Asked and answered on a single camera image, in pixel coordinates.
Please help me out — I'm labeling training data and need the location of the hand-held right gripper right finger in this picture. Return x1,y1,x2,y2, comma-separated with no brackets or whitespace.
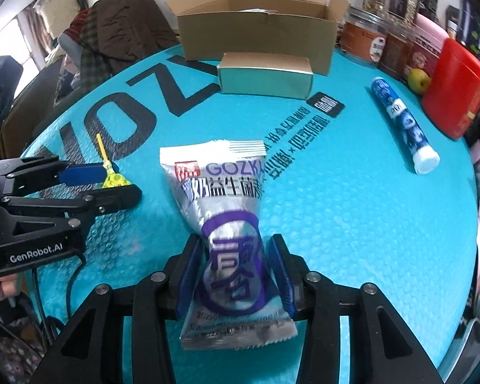
269,234,444,384

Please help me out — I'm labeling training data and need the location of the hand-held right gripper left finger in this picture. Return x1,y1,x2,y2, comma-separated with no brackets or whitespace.
32,234,203,384

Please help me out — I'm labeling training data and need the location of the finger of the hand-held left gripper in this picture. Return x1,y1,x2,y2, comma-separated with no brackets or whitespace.
2,186,142,228
0,159,108,196

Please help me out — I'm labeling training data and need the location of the yellow lollipop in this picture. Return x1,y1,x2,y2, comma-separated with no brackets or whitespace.
95,133,132,189

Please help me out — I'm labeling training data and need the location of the silver purple snack packet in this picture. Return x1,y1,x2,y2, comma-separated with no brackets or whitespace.
159,139,299,351

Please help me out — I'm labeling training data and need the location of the small gold green box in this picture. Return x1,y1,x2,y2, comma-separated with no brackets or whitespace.
217,52,315,101

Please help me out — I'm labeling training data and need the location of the blue white candy tube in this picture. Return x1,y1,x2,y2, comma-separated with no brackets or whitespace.
370,76,441,175

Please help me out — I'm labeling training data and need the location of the cardboard box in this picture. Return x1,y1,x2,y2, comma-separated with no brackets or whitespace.
165,0,351,77

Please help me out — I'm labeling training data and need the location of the person's left hand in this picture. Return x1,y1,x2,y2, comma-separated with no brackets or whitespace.
0,277,25,300

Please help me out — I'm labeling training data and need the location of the brown quilted jacket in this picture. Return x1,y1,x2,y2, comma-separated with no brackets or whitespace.
79,0,181,91

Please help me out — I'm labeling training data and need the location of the beige cushion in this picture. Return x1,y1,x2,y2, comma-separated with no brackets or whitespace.
40,0,83,28

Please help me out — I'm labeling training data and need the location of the green apple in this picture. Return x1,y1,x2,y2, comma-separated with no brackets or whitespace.
407,68,432,95

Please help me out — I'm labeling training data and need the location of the brown spice jar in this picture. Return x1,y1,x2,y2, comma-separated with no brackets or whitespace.
379,28,415,77

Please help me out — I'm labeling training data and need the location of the orange jar with clear lid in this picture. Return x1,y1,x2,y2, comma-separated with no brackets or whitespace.
340,5,389,63

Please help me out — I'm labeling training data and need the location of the red canister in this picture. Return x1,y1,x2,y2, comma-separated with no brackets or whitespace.
421,37,480,141

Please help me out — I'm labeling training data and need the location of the pink bottle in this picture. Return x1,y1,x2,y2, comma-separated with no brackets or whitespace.
408,13,449,75

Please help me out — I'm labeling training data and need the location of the black cable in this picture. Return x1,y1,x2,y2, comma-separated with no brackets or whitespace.
32,256,88,331

